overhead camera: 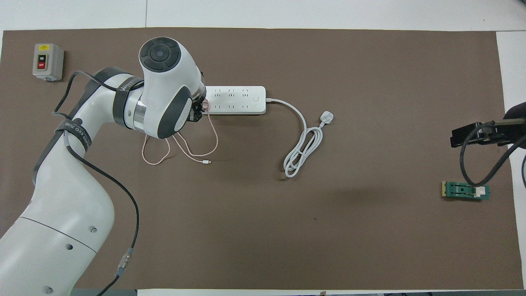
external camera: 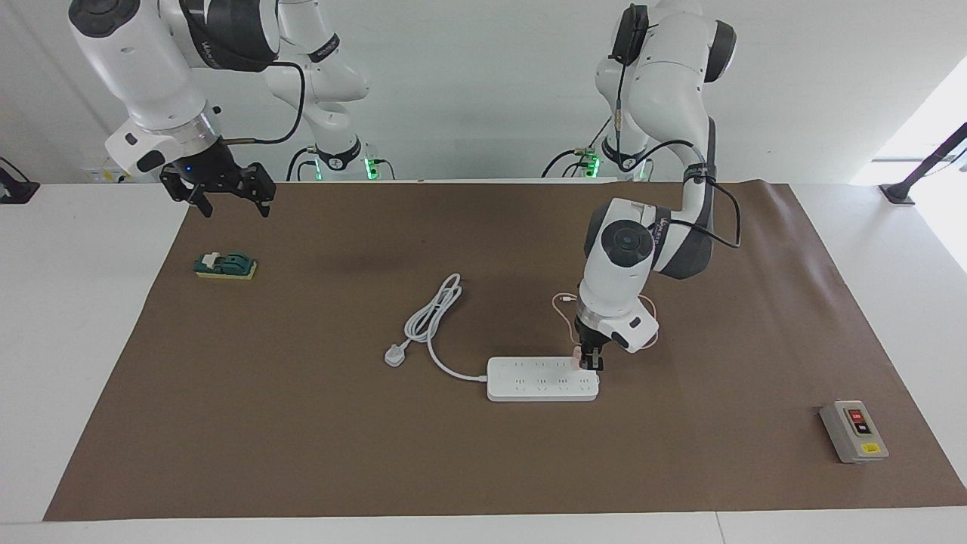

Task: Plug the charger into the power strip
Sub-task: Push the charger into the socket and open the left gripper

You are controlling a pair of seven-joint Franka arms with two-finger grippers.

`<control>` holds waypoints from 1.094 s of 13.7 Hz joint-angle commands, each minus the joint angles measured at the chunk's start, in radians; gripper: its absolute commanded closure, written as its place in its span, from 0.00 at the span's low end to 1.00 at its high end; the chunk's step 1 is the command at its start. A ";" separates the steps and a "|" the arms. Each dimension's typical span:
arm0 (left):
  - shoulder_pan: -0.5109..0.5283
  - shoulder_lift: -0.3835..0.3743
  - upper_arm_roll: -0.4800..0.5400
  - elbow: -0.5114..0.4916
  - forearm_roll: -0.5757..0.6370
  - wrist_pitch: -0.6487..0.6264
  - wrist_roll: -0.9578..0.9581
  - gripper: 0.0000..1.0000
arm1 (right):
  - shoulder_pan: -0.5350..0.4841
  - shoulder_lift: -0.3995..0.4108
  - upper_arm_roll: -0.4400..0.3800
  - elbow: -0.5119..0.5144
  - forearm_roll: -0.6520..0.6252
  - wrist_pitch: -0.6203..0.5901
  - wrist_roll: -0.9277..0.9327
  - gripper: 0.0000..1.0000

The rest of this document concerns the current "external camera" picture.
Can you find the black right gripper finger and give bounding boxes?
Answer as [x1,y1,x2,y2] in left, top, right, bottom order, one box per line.
[235,162,277,218]
[159,169,215,219]

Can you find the pink charging cable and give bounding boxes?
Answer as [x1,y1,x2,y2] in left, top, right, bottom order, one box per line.
[551,292,660,353]

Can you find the white power strip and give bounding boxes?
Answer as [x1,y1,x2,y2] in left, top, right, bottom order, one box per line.
[485,356,602,403]

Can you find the brown table mat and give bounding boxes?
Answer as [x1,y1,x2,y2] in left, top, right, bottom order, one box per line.
[43,181,967,523]

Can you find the black angled stand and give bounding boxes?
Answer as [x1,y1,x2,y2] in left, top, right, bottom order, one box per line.
[879,122,967,206]

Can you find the white wall outlet box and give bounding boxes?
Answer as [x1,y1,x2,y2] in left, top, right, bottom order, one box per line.
[81,165,137,185]

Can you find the green knife switch yellow base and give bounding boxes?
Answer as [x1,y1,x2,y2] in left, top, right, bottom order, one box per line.
[193,251,259,282]

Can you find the black clamp mount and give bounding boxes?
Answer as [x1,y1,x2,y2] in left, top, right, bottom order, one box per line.
[0,156,41,206]

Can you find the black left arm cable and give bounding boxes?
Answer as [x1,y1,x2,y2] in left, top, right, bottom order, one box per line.
[610,3,743,251]

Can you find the white power cord with plug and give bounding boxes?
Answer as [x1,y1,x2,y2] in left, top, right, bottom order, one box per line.
[383,273,491,382]

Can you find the grey on off switch box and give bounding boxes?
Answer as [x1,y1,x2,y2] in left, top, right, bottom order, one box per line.
[819,400,891,465]

